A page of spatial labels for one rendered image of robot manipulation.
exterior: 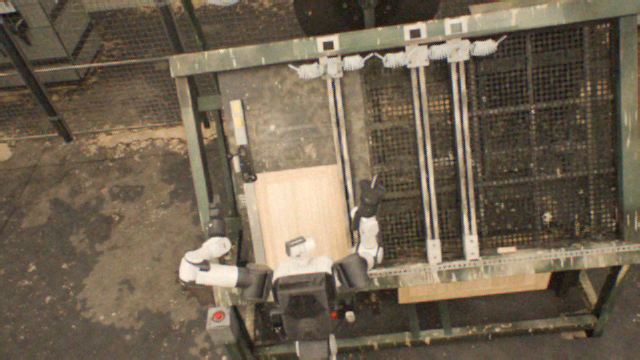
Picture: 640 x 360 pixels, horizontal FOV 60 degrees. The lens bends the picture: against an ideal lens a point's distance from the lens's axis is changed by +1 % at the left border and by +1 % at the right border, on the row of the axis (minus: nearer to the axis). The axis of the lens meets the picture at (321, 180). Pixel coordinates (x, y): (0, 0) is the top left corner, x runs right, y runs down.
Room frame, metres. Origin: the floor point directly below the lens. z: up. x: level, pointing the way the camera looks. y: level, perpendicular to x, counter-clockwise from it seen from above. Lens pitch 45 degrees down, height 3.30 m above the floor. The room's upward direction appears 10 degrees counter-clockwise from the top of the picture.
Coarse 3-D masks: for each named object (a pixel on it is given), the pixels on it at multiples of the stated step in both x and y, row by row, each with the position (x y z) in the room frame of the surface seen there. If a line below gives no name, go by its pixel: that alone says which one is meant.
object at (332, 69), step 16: (320, 48) 2.26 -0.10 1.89; (336, 48) 2.25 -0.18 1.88; (336, 64) 2.11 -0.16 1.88; (336, 80) 2.20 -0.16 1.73; (336, 96) 2.18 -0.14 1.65; (336, 112) 2.14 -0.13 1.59; (336, 128) 2.08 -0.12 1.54; (336, 144) 2.03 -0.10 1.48; (352, 192) 1.88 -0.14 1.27; (352, 208) 1.84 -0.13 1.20; (352, 240) 1.77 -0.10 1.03
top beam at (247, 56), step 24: (576, 0) 2.20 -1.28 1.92; (600, 0) 2.18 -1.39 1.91; (624, 0) 2.16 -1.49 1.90; (408, 24) 2.26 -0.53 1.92; (432, 24) 2.24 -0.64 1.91; (456, 24) 2.23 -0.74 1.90; (480, 24) 2.21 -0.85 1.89; (504, 24) 2.19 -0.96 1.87; (528, 24) 2.17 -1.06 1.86; (552, 24) 2.16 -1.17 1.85; (240, 48) 2.33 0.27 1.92; (264, 48) 2.31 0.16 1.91; (288, 48) 2.29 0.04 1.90; (312, 48) 2.27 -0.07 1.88; (384, 48) 2.22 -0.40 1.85; (192, 72) 2.30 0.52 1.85
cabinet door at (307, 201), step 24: (312, 168) 2.02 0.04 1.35; (336, 168) 2.00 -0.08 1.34; (264, 192) 1.99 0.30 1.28; (288, 192) 1.97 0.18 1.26; (312, 192) 1.95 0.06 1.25; (336, 192) 1.93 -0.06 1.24; (264, 216) 1.92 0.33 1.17; (288, 216) 1.90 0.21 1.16; (312, 216) 1.88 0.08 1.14; (336, 216) 1.86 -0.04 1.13; (264, 240) 1.85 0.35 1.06; (288, 240) 1.83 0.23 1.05; (336, 240) 1.79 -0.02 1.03
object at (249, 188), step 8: (232, 104) 2.24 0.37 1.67; (240, 104) 2.24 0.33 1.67; (232, 112) 2.22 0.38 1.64; (240, 112) 2.21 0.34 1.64; (240, 128) 2.17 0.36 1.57; (240, 136) 2.15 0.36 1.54; (240, 144) 2.13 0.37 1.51; (248, 144) 2.15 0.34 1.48; (248, 152) 2.10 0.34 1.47; (248, 184) 2.01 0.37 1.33; (248, 192) 1.99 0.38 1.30; (248, 200) 1.96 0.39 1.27; (256, 200) 1.97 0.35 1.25; (248, 208) 1.94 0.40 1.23; (256, 208) 1.93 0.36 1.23; (256, 216) 1.91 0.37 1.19; (256, 224) 1.89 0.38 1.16; (256, 232) 1.86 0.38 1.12; (256, 240) 1.84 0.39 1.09; (256, 248) 1.82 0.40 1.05; (264, 248) 1.82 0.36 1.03; (256, 256) 1.79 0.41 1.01; (264, 256) 1.79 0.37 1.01; (264, 264) 1.76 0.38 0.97
